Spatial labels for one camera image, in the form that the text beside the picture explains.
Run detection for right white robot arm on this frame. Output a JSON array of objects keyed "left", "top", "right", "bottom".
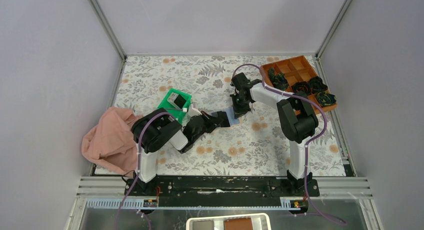
[{"left": 230, "top": 73, "right": 319, "bottom": 196}]

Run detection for pink cloth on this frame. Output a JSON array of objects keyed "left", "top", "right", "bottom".
[{"left": 81, "top": 107, "right": 143, "bottom": 175}]

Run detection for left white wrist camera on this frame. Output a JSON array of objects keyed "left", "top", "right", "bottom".
[{"left": 182, "top": 102, "right": 202, "bottom": 117}]

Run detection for dark floral rolled sock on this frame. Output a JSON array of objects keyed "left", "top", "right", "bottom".
[
  {"left": 315, "top": 91, "right": 337, "bottom": 107},
  {"left": 308, "top": 76, "right": 328, "bottom": 94},
  {"left": 291, "top": 81, "right": 312, "bottom": 95},
  {"left": 268, "top": 68, "right": 289, "bottom": 91}
]

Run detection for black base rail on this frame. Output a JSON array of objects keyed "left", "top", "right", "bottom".
[{"left": 125, "top": 175, "right": 320, "bottom": 207}]

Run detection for white device with screen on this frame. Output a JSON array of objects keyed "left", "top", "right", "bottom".
[{"left": 185, "top": 213, "right": 272, "bottom": 230}]

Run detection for beige blue card holder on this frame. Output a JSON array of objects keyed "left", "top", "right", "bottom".
[{"left": 223, "top": 108, "right": 240, "bottom": 127}]

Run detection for green plastic bin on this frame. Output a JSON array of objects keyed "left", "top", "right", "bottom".
[{"left": 157, "top": 88, "right": 192, "bottom": 123}]

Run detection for floral patterned table mat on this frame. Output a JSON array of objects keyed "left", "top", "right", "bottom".
[{"left": 95, "top": 55, "right": 347, "bottom": 177}]

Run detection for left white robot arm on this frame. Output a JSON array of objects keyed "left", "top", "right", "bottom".
[{"left": 131, "top": 108, "right": 230, "bottom": 195}]

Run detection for orange compartment tray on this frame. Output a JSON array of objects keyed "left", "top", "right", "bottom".
[{"left": 260, "top": 56, "right": 338, "bottom": 112}]

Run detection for black card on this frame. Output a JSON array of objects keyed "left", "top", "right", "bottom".
[
  {"left": 175, "top": 95, "right": 187, "bottom": 109},
  {"left": 211, "top": 111, "right": 231, "bottom": 128}
]

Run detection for stack of cards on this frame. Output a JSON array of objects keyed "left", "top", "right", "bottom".
[{"left": 167, "top": 92, "right": 179, "bottom": 105}]

